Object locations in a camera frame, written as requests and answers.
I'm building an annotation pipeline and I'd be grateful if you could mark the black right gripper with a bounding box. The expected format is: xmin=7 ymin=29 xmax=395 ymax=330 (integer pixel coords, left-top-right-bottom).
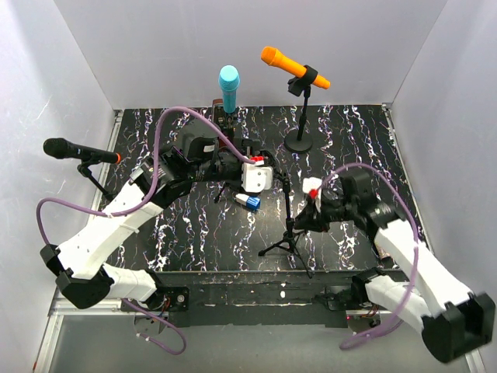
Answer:
xmin=294 ymin=193 xmax=356 ymax=233

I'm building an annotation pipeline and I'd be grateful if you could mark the black shock mount tripod stand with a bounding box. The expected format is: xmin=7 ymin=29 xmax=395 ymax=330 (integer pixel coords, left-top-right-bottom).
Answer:
xmin=258 ymin=173 xmax=312 ymax=279

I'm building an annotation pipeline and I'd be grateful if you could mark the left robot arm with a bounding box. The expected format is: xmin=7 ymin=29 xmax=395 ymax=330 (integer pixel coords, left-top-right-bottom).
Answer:
xmin=40 ymin=120 xmax=273 ymax=311

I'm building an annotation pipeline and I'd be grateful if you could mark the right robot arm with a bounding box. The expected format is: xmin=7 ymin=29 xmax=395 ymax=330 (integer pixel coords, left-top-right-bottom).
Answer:
xmin=295 ymin=164 xmax=496 ymax=364

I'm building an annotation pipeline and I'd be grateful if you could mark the black tripod stand blue mic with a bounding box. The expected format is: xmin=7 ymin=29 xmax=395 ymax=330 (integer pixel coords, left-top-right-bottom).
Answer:
xmin=213 ymin=106 xmax=242 ymax=203

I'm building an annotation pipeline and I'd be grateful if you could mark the blue microphone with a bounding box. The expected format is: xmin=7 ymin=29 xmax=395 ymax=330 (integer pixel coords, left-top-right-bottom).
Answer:
xmin=218 ymin=65 xmax=240 ymax=114

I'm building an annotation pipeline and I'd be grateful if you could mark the black round base mic stand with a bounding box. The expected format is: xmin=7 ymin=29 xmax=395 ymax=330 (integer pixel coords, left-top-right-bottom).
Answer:
xmin=284 ymin=65 xmax=318 ymax=154

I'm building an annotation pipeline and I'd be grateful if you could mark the black microphone orange tip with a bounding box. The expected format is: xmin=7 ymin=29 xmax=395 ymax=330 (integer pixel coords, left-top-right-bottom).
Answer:
xmin=43 ymin=138 xmax=121 ymax=164

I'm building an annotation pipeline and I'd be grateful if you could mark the blue white toy block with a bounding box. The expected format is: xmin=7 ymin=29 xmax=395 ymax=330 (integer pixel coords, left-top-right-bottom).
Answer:
xmin=235 ymin=193 xmax=261 ymax=211

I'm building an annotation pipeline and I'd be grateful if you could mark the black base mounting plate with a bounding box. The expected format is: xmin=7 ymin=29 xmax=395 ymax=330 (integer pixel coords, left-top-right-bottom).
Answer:
xmin=120 ymin=271 xmax=401 ymax=329

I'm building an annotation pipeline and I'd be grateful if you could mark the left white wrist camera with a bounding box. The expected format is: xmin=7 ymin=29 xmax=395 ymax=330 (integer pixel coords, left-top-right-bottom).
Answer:
xmin=241 ymin=155 xmax=273 ymax=194

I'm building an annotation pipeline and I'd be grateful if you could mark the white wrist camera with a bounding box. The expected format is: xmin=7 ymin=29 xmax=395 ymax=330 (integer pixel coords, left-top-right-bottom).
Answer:
xmin=241 ymin=155 xmax=273 ymax=194
xmin=302 ymin=177 xmax=322 ymax=212

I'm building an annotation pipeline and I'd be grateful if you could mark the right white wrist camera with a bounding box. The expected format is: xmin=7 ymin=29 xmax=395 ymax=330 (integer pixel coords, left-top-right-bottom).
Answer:
xmin=302 ymin=177 xmax=322 ymax=212

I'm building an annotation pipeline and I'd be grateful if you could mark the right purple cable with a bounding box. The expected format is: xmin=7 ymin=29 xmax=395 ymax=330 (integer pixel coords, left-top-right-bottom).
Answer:
xmin=318 ymin=162 xmax=420 ymax=350

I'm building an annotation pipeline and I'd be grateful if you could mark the purple cable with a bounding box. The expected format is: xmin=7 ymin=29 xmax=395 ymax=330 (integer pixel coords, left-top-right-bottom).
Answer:
xmin=318 ymin=162 xmax=420 ymax=350
xmin=35 ymin=106 xmax=257 ymax=355

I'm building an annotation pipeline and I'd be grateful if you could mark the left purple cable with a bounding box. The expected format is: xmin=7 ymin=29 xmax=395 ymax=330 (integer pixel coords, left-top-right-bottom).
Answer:
xmin=35 ymin=106 xmax=257 ymax=355

